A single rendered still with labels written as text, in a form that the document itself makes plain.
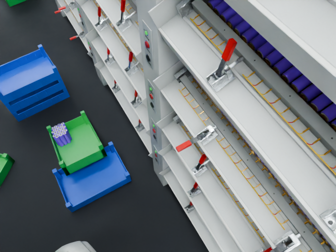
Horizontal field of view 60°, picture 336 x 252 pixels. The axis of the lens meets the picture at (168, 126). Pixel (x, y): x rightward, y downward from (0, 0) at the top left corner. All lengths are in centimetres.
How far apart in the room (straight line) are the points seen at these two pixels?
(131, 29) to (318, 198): 67
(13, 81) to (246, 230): 134
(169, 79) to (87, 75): 113
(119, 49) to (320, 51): 90
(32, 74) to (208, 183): 117
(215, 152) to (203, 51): 23
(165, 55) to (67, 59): 132
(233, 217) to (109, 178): 77
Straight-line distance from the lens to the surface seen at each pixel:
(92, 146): 146
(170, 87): 75
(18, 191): 156
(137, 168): 145
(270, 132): 47
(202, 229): 121
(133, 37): 88
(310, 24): 33
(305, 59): 33
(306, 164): 46
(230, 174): 65
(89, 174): 147
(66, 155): 149
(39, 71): 170
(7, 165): 160
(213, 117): 66
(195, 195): 103
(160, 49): 66
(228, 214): 82
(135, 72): 105
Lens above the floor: 133
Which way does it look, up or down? 59 degrees down
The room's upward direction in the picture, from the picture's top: straight up
